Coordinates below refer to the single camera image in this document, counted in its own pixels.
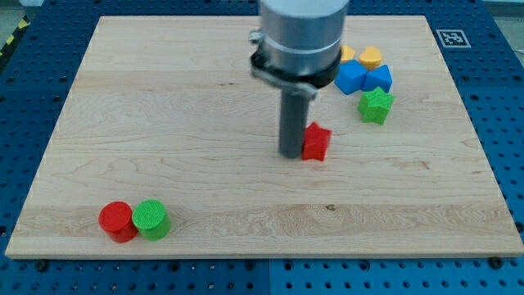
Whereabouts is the red star block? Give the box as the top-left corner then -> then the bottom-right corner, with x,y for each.
301,121 -> 332,161

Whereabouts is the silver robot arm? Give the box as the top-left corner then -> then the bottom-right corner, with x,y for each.
249,0 -> 350,100

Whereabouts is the yellow block behind arm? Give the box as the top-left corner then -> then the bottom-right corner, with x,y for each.
341,45 -> 356,64

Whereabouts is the green star block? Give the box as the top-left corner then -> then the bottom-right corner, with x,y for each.
358,87 -> 395,125

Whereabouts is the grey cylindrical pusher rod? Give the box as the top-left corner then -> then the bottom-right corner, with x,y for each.
278,89 -> 309,158

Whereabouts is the wooden board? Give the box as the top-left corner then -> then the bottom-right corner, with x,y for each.
6,16 -> 523,260

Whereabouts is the blue cube block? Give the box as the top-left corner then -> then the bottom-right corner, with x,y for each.
334,60 -> 368,94

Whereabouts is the green cylinder block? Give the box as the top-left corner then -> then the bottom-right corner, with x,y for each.
132,199 -> 171,241

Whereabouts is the blue pentagon block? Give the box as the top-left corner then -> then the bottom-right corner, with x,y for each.
361,65 -> 393,93

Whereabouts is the yellow heart block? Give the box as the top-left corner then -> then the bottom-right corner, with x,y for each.
358,46 -> 382,70

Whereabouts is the red cylinder block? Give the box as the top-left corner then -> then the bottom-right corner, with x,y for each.
98,201 -> 138,243

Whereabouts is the white fiducial marker tag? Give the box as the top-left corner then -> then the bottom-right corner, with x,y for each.
436,29 -> 471,48

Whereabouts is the black yellow hazard tape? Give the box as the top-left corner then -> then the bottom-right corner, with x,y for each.
1,15 -> 31,60

